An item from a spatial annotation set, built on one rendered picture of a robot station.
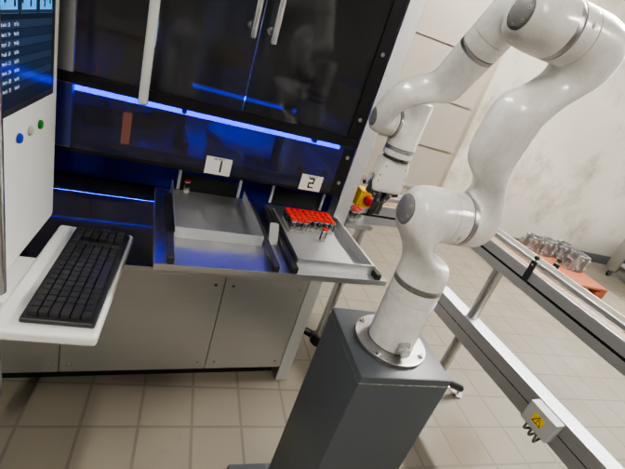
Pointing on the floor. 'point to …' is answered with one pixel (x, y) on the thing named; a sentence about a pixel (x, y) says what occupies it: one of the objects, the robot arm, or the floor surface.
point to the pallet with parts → (543, 246)
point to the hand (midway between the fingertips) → (376, 206)
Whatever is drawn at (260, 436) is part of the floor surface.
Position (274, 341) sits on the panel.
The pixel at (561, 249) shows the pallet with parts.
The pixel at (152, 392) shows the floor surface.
